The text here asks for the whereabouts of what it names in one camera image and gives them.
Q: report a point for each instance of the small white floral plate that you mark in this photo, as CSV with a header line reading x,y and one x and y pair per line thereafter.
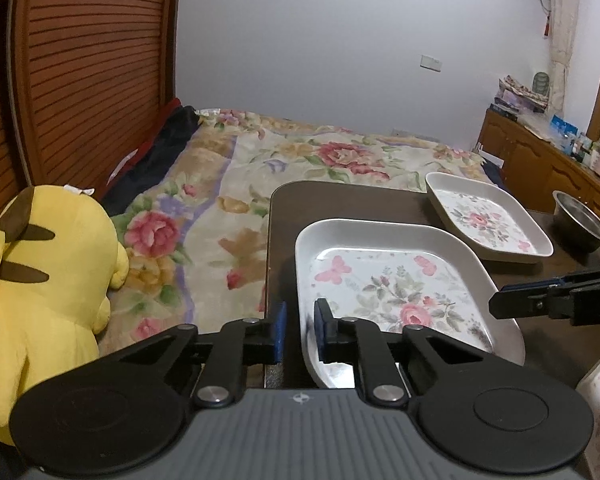
x,y
485,220

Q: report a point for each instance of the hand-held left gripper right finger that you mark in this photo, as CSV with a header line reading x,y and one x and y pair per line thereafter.
x,y
322,332

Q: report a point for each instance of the blue box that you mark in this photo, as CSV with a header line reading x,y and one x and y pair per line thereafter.
x,y
564,126

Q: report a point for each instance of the wooden slatted headboard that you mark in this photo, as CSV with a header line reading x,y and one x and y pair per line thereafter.
x,y
80,60

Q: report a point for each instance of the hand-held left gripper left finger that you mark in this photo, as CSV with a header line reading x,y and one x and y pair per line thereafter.
x,y
279,332

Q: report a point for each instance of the dark cloth with red trim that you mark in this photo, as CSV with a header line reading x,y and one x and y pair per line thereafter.
x,y
165,145

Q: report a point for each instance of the wooden cabinet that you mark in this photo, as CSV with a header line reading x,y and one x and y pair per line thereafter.
x,y
520,155

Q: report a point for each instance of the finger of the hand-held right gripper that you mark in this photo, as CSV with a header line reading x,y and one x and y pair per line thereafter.
x,y
590,274
525,304

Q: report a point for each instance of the floral blanket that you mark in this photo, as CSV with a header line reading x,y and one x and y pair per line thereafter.
x,y
240,190

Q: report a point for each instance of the white paper bag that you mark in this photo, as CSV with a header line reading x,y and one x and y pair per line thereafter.
x,y
487,154

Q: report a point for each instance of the navy bed sheet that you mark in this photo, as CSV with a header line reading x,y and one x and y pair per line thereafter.
x,y
492,172

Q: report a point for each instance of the stainless steel bowl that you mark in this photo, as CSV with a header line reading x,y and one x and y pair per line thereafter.
x,y
577,220

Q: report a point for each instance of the yellow plush toy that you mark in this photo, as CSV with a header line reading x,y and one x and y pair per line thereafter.
x,y
45,285

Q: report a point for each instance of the round green fan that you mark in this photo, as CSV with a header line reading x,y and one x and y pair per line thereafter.
x,y
541,84

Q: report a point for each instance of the cream curtain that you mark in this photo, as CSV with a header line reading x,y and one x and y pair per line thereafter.
x,y
562,35

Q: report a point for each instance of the white wall switch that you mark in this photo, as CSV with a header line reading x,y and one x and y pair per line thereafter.
x,y
431,62

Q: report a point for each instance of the large white floral plate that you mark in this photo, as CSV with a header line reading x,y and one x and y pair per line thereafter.
x,y
380,270

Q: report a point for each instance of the red hanging ornament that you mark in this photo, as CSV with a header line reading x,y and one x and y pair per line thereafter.
x,y
547,25

